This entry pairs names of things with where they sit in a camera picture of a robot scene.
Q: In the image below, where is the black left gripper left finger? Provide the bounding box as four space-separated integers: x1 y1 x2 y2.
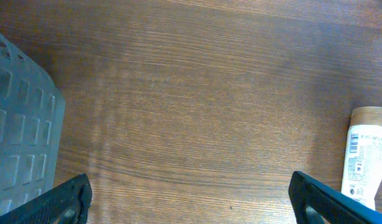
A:
0 174 92 224

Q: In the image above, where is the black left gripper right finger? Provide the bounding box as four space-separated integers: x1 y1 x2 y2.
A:
288 171 382 224

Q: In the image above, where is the white tube gold cap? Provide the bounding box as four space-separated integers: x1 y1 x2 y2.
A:
341 106 382 210

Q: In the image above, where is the grey plastic mesh basket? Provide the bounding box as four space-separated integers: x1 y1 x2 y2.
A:
0 33 65 216

